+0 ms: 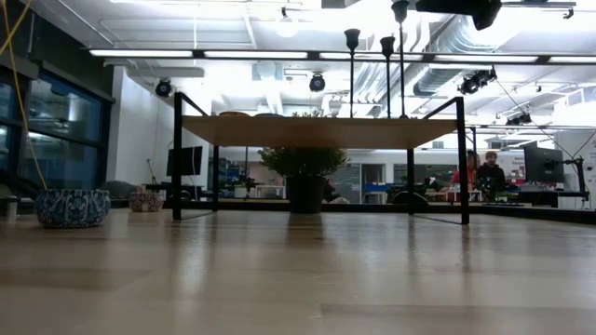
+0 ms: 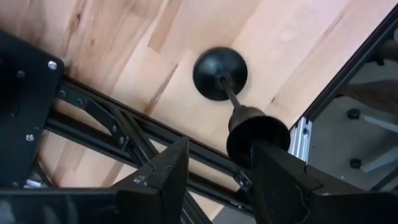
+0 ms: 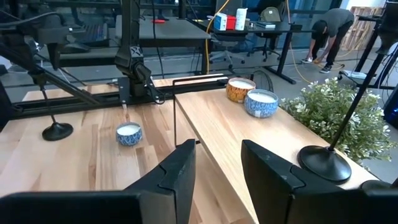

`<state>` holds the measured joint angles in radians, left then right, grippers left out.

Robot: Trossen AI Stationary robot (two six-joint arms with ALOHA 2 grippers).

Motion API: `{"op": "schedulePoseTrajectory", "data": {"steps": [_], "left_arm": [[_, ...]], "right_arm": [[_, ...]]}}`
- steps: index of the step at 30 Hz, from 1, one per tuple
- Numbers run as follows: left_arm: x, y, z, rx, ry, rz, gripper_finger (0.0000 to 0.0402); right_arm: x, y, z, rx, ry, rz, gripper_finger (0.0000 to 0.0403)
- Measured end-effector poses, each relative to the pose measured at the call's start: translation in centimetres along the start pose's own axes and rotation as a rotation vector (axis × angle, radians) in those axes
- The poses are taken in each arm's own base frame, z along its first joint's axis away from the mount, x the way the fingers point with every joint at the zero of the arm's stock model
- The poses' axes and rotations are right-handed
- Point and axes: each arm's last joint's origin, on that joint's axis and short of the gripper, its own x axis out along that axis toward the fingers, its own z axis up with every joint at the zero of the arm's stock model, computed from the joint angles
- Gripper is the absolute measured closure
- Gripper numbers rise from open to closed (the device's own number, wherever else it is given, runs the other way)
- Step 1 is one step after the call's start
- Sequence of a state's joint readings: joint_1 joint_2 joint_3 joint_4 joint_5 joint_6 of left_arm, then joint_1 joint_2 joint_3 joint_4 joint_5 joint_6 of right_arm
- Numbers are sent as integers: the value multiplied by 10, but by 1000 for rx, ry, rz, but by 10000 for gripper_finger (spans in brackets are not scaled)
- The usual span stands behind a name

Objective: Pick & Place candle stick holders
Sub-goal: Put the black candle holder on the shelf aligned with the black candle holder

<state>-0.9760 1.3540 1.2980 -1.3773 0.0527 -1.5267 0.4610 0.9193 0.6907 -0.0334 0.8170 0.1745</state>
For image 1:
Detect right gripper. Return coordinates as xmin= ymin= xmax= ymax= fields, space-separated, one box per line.
xmin=415 ymin=0 xmax=503 ymax=32

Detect green potted plant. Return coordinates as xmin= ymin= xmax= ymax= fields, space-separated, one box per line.
xmin=258 ymin=109 xmax=350 ymax=215

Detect tall black candlestick holder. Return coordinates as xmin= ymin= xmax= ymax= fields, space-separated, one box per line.
xmin=390 ymin=0 xmax=411 ymax=119

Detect brown patterned candle tin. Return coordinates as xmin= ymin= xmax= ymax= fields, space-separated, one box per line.
xmin=128 ymin=191 xmax=165 ymax=213

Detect person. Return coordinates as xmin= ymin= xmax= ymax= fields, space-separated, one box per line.
xmin=475 ymin=150 xmax=508 ymax=202
xmin=324 ymin=179 xmax=349 ymax=205
xmin=449 ymin=149 xmax=481 ymax=193

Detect yellow cable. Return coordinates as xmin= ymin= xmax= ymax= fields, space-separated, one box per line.
xmin=0 ymin=0 xmax=49 ymax=191

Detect wooden shelf with black legs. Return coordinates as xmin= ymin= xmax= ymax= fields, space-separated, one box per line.
xmin=171 ymin=91 xmax=470 ymax=225

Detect long ceiling light strip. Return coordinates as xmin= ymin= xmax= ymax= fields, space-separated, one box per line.
xmin=88 ymin=47 xmax=596 ymax=65

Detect black ceiling light cluster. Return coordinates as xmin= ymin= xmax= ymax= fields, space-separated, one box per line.
xmin=457 ymin=66 xmax=498 ymax=96
xmin=506 ymin=111 xmax=534 ymax=127

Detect black metal table frame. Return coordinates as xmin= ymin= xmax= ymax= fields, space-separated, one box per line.
xmin=109 ymin=198 xmax=596 ymax=225

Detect black monitor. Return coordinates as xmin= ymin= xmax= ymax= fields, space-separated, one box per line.
xmin=522 ymin=141 xmax=566 ymax=185
xmin=166 ymin=145 xmax=205 ymax=178

